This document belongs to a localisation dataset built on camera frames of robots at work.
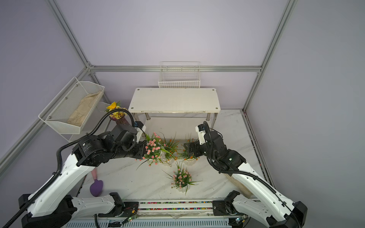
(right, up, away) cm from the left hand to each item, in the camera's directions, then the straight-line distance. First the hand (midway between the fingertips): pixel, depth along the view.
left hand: (145, 151), depth 63 cm
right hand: (+22, +1, +10) cm, 24 cm away
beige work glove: (+51, -26, +16) cm, 60 cm away
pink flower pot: (+16, -15, +7) cm, 23 cm away
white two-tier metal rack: (+12, +25, +15) cm, 32 cm away
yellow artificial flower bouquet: (-25, +18, +23) cm, 38 cm away
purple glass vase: (-24, +14, +28) cm, 40 cm away
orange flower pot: (+20, -8, +17) cm, 27 cm away
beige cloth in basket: (-41, +17, +13) cm, 47 cm away
